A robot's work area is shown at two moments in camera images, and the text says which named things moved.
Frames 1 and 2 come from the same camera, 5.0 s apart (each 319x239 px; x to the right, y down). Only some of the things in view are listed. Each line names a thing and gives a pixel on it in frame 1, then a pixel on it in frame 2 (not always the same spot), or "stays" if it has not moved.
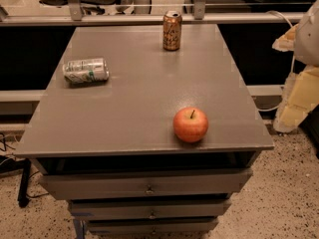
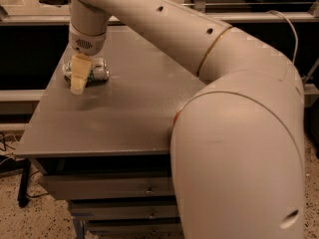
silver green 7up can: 86,70 stays
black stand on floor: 25,165 stays
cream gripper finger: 287,41 → 86,46
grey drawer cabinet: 110,146 stays
